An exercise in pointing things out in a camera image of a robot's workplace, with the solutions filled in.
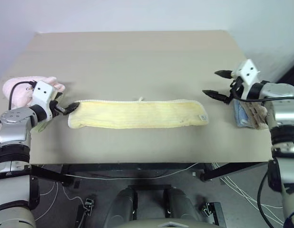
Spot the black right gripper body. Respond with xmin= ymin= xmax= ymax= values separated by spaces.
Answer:
xmin=228 ymin=76 xmax=245 ymax=100

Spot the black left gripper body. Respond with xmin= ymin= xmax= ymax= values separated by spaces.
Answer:
xmin=49 ymin=100 xmax=67 ymax=117

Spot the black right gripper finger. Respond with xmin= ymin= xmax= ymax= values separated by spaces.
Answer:
xmin=202 ymin=89 xmax=231 ymax=104
xmin=214 ymin=69 xmax=234 ymax=80

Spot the yellow striped towel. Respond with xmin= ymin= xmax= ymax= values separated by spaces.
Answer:
xmin=68 ymin=95 xmax=209 ymax=130

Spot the pale green folded towel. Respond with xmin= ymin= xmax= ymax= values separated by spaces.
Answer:
xmin=32 ymin=120 xmax=49 ymax=133

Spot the blue folded towel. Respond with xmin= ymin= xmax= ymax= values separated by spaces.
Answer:
xmin=233 ymin=99 xmax=249 ymax=129

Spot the beige brown folded towel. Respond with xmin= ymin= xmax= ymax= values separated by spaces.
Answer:
xmin=244 ymin=101 xmax=269 ymax=130

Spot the pink folded towel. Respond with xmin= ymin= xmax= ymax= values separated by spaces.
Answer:
xmin=1 ymin=76 xmax=66 ymax=110

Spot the black floor stand clamp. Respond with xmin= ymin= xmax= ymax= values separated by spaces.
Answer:
xmin=201 ymin=201 xmax=227 ymax=228
xmin=75 ymin=198 xmax=95 ymax=228

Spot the dark grey rounded shape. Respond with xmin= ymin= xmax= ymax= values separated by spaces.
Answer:
xmin=164 ymin=187 xmax=203 ymax=228
xmin=103 ymin=187 xmax=138 ymax=228

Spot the grey robot torso edge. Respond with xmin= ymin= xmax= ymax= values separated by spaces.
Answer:
xmin=118 ymin=219 xmax=224 ymax=228

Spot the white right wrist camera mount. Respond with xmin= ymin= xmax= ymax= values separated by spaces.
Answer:
xmin=232 ymin=59 xmax=261 ymax=99

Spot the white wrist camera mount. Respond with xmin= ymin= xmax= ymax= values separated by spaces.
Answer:
xmin=31 ymin=80 xmax=59 ymax=120
xmin=232 ymin=59 xmax=261 ymax=99

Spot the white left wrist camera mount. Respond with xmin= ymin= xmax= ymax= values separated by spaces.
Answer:
xmin=31 ymin=80 xmax=59 ymax=120

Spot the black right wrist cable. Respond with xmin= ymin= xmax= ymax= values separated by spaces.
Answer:
xmin=232 ymin=94 xmax=294 ymax=103

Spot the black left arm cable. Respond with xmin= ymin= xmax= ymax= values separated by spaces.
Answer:
xmin=8 ymin=81 xmax=38 ymax=110

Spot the black table frame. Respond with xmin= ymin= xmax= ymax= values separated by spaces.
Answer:
xmin=29 ymin=162 xmax=275 ymax=189

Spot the thin white floor cable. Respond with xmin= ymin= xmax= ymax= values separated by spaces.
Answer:
xmin=39 ymin=182 xmax=87 ymax=206

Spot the long white cable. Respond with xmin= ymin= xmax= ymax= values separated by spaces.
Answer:
xmin=30 ymin=162 xmax=200 ymax=181

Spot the white floor cable bundle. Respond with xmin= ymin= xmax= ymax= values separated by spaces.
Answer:
xmin=211 ymin=162 xmax=285 ymax=225

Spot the black right arm loop cable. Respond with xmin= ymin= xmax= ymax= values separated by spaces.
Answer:
xmin=257 ymin=171 xmax=287 ymax=228

